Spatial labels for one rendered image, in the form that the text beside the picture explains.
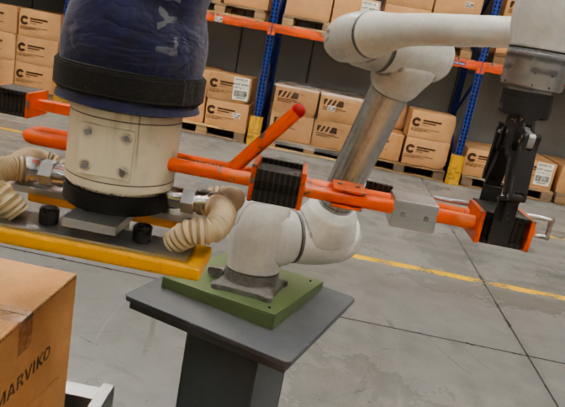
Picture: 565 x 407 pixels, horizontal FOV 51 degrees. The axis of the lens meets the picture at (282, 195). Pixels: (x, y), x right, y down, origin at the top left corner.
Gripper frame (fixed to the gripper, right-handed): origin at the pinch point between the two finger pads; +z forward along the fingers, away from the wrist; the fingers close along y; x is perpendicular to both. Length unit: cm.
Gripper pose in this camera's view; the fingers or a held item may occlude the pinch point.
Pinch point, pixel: (493, 219)
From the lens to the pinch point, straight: 100.0
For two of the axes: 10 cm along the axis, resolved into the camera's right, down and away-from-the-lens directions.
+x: 9.8, 1.9, -0.3
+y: -0.7, 2.5, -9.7
